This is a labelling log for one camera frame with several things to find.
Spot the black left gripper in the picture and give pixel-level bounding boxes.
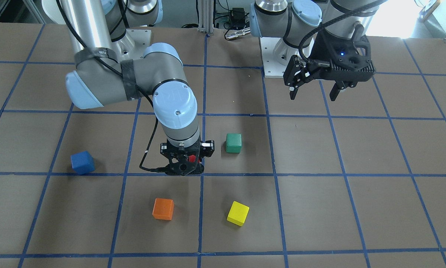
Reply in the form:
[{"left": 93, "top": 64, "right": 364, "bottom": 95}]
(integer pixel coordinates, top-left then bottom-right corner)
[{"left": 283, "top": 26, "right": 376, "bottom": 102}]

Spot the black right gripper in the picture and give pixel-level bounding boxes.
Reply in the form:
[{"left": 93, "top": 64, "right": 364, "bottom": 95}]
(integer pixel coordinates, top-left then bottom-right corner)
[{"left": 160, "top": 139, "right": 215, "bottom": 176}]

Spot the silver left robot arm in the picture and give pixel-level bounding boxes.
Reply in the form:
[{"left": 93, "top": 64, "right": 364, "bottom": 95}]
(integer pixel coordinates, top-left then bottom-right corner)
[{"left": 249, "top": 0, "right": 384, "bottom": 101}]

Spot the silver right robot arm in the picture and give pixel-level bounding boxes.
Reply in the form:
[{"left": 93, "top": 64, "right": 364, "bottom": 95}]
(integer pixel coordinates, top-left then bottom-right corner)
[{"left": 44, "top": 0, "right": 215, "bottom": 175}]

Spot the green wooden block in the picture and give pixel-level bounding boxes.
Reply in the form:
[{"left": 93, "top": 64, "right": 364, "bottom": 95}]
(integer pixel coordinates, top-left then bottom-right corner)
[{"left": 225, "top": 133, "right": 242, "bottom": 154}]

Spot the orange wooden block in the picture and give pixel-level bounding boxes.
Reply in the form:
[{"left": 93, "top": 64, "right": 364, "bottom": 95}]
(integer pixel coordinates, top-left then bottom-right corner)
[{"left": 153, "top": 197, "right": 174, "bottom": 221}]

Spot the yellow wooden block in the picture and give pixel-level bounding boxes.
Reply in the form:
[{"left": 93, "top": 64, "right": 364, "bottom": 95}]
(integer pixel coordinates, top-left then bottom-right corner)
[{"left": 227, "top": 201, "right": 250, "bottom": 227}]

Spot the blue wooden block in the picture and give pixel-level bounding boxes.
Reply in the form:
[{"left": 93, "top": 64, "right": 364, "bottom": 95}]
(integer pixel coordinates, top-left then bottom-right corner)
[{"left": 70, "top": 151, "right": 95, "bottom": 175}]

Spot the silver metal connector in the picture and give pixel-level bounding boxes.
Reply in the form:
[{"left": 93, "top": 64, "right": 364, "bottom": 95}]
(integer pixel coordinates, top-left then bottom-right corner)
[{"left": 224, "top": 27, "right": 251, "bottom": 41}]

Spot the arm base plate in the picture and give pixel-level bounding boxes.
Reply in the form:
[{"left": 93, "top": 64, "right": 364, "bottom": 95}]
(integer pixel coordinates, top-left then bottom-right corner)
[
  {"left": 260, "top": 37, "right": 299, "bottom": 79},
  {"left": 112, "top": 29, "right": 152, "bottom": 61}
]

